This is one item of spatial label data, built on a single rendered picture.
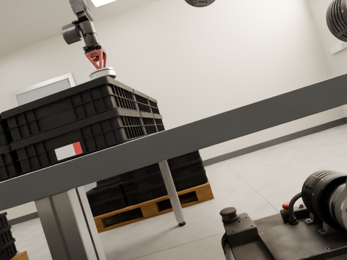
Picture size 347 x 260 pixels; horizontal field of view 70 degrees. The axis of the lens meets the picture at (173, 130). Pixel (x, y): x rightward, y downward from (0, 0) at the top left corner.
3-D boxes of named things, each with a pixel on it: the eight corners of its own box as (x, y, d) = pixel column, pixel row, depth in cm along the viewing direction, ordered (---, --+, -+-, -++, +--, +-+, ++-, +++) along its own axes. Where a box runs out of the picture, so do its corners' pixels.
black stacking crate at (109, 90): (140, 114, 108) (132, 89, 108) (116, 111, 79) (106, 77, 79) (59, 140, 113) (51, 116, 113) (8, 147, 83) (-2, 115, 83)
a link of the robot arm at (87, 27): (89, 16, 98) (94, 22, 103) (73, 22, 98) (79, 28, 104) (94, 33, 98) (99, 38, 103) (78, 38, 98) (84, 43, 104)
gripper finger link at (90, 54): (90, 71, 96) (82, 48, 96) (95, 76, 103) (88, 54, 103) (106, 66, 96) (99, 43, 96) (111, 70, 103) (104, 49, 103)
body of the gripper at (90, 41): (83, 51, 96) (77, 33, 96) (92, 59, 106) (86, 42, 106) (99, 46, 96) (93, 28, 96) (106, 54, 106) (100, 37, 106)
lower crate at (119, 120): (148, 137, 108) (140, 111, 108) (127, 144, 78) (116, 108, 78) (66, 163, 113) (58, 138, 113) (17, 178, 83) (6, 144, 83)
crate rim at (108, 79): (133, 93, 108) (132, 87, 108) (108, 82, 78) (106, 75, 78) (52, 120, 113) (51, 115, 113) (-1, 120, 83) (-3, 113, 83)
